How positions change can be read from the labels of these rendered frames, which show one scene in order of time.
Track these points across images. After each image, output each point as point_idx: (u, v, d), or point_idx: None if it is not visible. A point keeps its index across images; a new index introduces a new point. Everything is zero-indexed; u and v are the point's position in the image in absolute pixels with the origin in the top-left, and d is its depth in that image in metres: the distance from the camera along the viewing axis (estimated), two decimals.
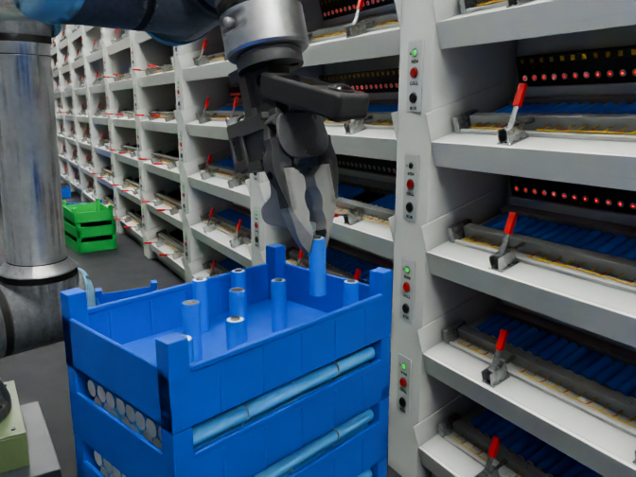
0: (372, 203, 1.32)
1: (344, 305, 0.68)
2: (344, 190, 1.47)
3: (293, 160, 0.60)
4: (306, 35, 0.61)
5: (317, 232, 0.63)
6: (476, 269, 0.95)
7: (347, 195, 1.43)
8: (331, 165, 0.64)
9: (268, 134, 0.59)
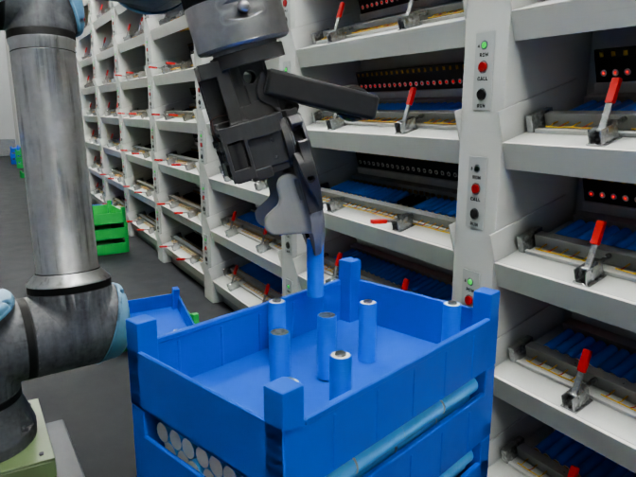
0: (421, 208, 1.24)
1: (442, 330, 0.60)
2: (387, 194, 1.39)
3: None
4: None
5: (308, 233, 0.62)
6: (556, 282, 0.86)
7: (391, 199, 1.34)
8: None
9: (291, 136, 0.55)
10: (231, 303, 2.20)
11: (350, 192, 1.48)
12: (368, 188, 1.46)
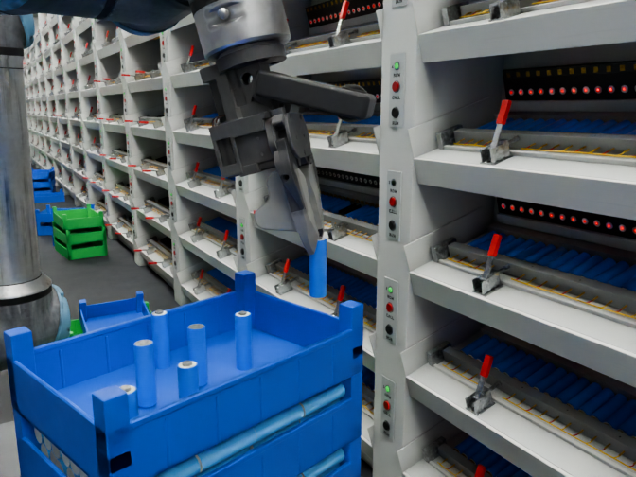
0: (357, 218, 1.29)
1: (310, 265, 0.63)
2: (330, 203, 1.44)
3: (297, 161, 0.58)
4: (289, 33, 0.60)
5: None
6: (459, 291, 0.92)
7: (333, 208, 1.39)
8: (312, 165, 0.64)
9: (273, 135, 0.57)
10: None
11: None
12: None
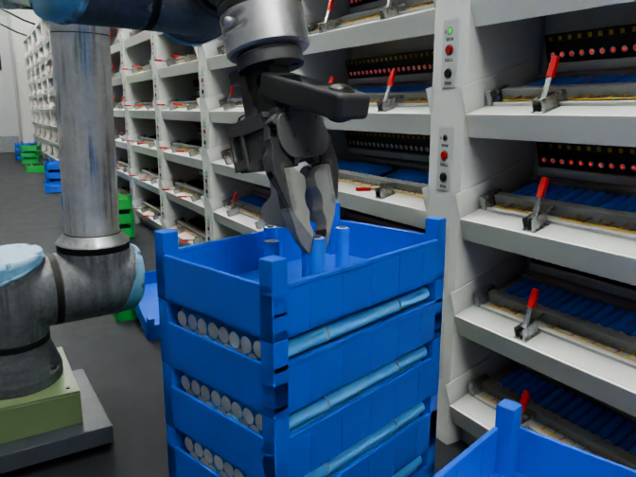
0: (401, 179, 1.39)
1: (396, 171, 1.46)
2: (373, 168, 1.54)
3: (293, 160, 0.60)
4: (307, 35, 0.61)
5: (317, 232, 0.63)
6: (509, 231, 1.02)
7: (376, 172, 1.50)
8: (331, 165, 0.64)
9: (268, 134, 0.59)
10: None
11: (340, 168, 1.64)
12: (356, 165, 1.62)
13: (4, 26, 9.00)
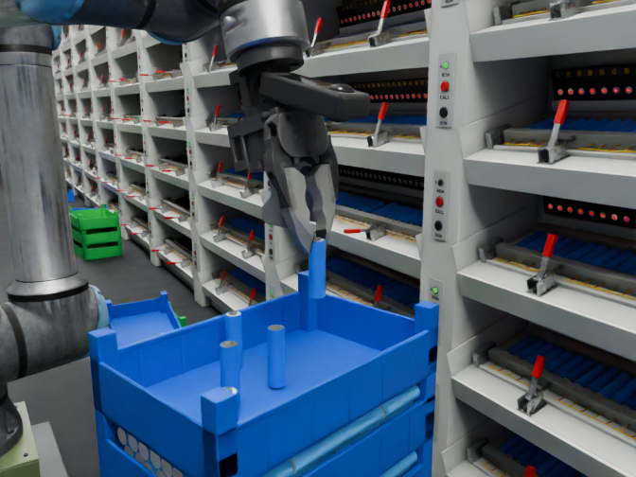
0: (394, 218, 1.28)
1: (388, 208, 1.35)
2: (364, 203, 1.43)
3: (293, 160, 0.60)
4: (307, 35, 0.61)
5: (317, 232, 0.63)
6: (512, 292, 0.91)
7: (367, 208, 1.39)
8: (331, 165, 0.64)
9: (268, 134, 0.59)
10: (220, 307, 2.24)
11: None
12: (346, 197, 1.51)
13: None
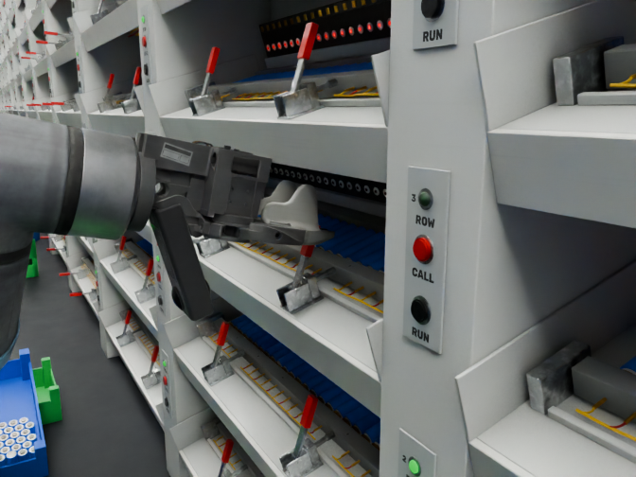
0: (351, 257, 0.65)
1: (343, 236, 0.72)
2: None
3: None
4: (114, 237, 0.49)
5: None
6: None
7: None
8: (269, 241, 0.55)
9: None
10: None
11: None
12: None
13: None
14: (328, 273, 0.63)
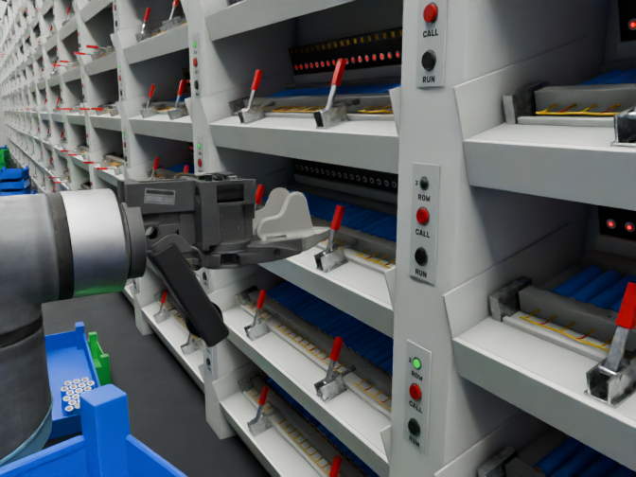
0: (368, 232, 0.86)
1: (361, 218, 0.93)
2: (329, 209, 1.01)
3: None
4: (116, 291, 0.50)
5: None
6: (556, 391, 0.48)
7: (332, 217, 0.97)
8: (269, 258, 0.55)
9: None
10: None
11: None
12: (308, 201, 1.08)
13: None
14: (352, 243, 0.84)
